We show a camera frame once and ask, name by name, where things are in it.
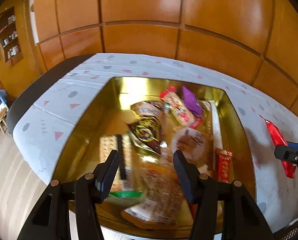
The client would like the brown woven chair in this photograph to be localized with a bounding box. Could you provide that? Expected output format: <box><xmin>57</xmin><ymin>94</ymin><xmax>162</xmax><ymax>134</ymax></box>
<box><xmin>274</xmin><ymin>215</ymin><xmax>298</xmax><ymax>240</ymax></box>

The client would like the brown round pastry packet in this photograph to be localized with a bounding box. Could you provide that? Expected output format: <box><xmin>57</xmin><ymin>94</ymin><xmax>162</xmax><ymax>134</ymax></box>
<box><xmin>120</xmin><ymin>161</ymin><xmax>187</xmax><ymax>230</ymax></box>

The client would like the patterned white tablecloth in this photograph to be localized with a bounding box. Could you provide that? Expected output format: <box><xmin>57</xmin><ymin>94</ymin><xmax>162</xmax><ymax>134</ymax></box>
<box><xmin>12</xmin><ymin>52</ymin><xmax>298</xmax><ymax>235</ymax></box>

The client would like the clear packet with white label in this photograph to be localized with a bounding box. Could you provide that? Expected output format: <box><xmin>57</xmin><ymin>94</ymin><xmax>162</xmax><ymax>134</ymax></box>
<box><xmin>173</xmin><ymin>126</ymin><xmax>209</xmax><ymax>165</ymax></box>

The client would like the cracker packet with green ends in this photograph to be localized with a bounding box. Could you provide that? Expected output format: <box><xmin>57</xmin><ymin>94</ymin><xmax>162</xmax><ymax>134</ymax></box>
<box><xmin>99</xmin><ymin>134</ymin><xmax>143</xmax><ymax>200</ymax></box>

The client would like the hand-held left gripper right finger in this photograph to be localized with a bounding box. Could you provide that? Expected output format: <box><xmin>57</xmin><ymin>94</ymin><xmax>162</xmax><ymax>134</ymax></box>
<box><xmin>173</xmin><ymin>150</ymin><xmax>275</xmax><ymax>240</ymax></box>

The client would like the brown gold snack packet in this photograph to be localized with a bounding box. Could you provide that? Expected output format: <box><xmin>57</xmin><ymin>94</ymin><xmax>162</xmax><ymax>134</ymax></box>
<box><xmin>125</xmin><ymin>101</ymin><xmax>168</xmax><ymax>155</ymax></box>

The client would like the wooden wardrobe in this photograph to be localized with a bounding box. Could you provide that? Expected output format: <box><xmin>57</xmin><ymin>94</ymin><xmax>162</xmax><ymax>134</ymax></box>
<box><xmin>0</xmin><ymin>0</ymin><xmax>298</xmax><ymax>125</ymax></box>

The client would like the black tin box gold inside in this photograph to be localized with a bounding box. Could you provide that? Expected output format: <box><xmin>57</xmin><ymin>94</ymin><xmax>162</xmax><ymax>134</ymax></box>
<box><xmin>48</xmin><ymin>75</ymin><xmax>257</xmax><ymax>239</ymax></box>

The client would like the black table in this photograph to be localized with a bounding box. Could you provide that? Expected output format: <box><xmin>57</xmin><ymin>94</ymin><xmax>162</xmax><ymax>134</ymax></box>
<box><xmin>5</xmin><ymin>53</ymin><xmax>97</xmax><ymax>135</ymax></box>

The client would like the group of small jars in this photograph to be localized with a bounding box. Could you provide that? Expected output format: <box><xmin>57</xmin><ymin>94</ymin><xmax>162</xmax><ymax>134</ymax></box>
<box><xmin>2</xmin><ymin>15</ymin><xmax>21</xmax><ymax>58</ymax></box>

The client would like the red clear peanut bar packet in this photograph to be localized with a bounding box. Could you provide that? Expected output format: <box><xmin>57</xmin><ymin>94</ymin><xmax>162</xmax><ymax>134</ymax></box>
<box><xmin>159</xmin><ymin>85</ymin><xmax>202</xmax><ymax>128</ymax></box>

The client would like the purple snack packet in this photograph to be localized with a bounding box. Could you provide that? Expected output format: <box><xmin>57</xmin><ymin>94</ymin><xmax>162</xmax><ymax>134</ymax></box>
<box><xmin>181</xmin><ymin>85</ymin><xmax>204</xmax><ymax>118</ymax></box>

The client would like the small red candy packet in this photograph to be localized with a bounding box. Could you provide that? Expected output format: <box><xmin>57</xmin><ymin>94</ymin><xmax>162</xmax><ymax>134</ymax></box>
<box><xmin>215</xmin><ymin>148</ymin><xmax>233</xmax><ymax>183</ymax></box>

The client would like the small wooden stool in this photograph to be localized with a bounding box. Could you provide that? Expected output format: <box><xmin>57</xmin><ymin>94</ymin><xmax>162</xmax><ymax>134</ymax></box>
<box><xmin>0</xmin><ymin>106</ymin><xmax>10</xmax><ymax>134</ymax></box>

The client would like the plain red snack packet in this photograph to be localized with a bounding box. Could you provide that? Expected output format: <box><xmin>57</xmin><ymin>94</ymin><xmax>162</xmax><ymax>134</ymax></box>
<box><xmin>259</xmin><ymin>115</ymin><xmax>296</xmax><ymax>179</ymax></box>

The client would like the wooden wall shelf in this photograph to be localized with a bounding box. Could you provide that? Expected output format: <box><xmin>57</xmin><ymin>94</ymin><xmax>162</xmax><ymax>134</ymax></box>
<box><xmin>0</xmin><ymin>6</ymin><xmax>25</xmax><ymax>67</ymax></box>

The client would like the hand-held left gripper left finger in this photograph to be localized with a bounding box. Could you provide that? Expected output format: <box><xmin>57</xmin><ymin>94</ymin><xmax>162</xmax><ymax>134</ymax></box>
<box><xmin>17</xmin><ymin>150</ymin><xmax>119</xmax><ymax>240</ymax></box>

